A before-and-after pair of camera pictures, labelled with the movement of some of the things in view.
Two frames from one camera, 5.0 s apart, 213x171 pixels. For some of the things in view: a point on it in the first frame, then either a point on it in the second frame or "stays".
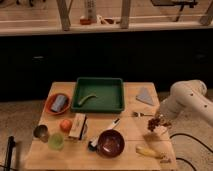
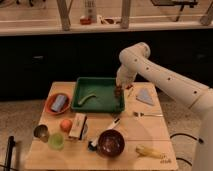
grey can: (58, 103) stays
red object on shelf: (85, 21) stays
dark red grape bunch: (152, 123) → (118, 91)
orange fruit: (66, 125) stays
